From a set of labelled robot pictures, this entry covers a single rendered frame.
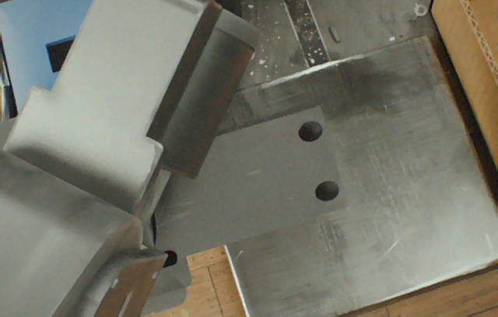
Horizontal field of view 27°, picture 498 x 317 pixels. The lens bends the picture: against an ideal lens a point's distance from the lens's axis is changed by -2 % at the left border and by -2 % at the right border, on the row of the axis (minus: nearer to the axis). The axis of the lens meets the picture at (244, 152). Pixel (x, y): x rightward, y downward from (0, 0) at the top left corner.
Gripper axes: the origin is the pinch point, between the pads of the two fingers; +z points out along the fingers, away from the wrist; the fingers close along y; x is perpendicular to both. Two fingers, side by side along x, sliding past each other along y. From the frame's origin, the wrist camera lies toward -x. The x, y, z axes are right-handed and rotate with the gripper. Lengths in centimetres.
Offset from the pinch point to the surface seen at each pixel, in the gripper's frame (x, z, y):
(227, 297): -5.2, 8.2, -9.3
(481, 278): -20.8, 6.4, -12.7
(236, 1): -11.2, 11.7, 8.2
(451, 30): -24.1, 10.2, 2.6
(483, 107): -24.2, 7.9, -2.5
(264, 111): -10.9, 10.7, 0.9
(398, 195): -17.1, 7.3, -6.2
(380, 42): -20.1, 13.8, 3.0
